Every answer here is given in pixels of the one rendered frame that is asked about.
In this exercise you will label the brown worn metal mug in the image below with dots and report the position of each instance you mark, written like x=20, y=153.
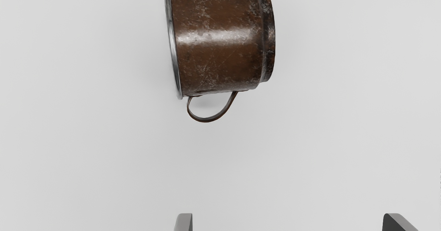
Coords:
x=220, y=38

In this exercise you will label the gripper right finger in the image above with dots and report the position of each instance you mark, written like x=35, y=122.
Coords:
x=396, y=224

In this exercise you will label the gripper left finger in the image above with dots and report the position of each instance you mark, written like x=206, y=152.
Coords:
x=184, y=223

